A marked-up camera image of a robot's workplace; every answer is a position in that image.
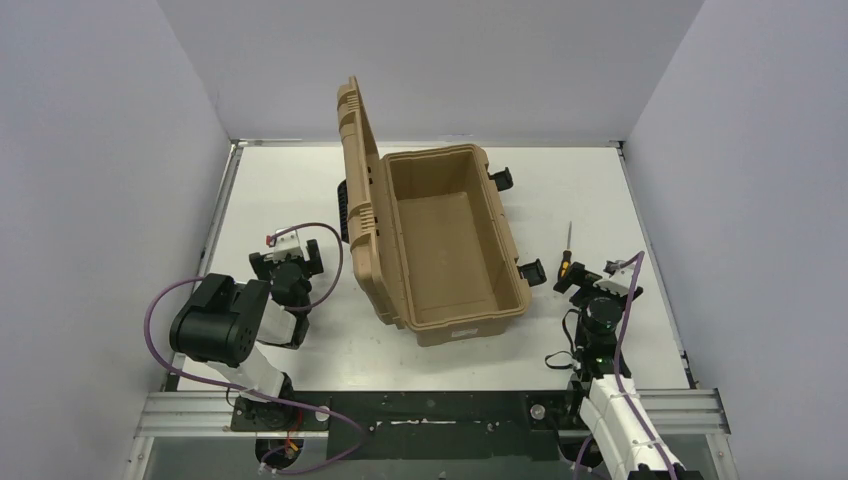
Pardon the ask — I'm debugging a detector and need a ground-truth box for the tan plastic tool box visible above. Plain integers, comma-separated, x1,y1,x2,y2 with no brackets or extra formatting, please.
337,77,547,347

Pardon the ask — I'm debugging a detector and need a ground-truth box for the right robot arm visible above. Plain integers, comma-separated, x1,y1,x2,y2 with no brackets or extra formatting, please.
554,260,703,479

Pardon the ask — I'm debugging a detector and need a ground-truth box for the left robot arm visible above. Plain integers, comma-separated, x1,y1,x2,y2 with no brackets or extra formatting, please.
169,234,324,431

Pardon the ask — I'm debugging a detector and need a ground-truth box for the small black-handled screwdriver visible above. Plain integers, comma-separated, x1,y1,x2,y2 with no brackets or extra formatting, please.
557,222,573,279

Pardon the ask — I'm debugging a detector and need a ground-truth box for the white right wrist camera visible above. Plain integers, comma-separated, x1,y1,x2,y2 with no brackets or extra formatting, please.
593,261,635,297

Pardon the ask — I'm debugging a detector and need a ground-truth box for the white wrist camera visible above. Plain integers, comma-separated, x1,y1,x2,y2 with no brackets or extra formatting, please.
266,230,304,262
593,261,635,297

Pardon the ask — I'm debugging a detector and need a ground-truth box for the aluminium front rail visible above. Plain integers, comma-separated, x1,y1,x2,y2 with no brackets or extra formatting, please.
135,388,730,439

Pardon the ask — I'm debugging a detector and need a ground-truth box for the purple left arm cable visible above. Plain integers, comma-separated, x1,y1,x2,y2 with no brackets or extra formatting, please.
144,222,370,476

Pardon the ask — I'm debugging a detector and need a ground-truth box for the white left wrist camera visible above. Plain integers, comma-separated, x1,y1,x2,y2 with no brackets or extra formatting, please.
266,230,304,262

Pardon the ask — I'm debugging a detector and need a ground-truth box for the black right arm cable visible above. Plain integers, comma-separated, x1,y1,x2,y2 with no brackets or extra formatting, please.
544,308,584,372

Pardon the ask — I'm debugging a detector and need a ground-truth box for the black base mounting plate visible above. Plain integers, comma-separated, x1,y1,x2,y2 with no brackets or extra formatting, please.
230,390,588,461

